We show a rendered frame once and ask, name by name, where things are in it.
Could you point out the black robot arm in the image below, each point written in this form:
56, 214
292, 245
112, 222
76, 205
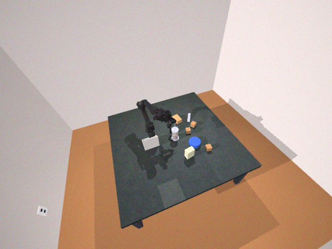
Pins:
154, 110

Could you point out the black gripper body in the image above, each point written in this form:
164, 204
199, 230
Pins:
169, 122

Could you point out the blue cylinder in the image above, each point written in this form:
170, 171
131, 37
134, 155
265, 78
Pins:
194, 142

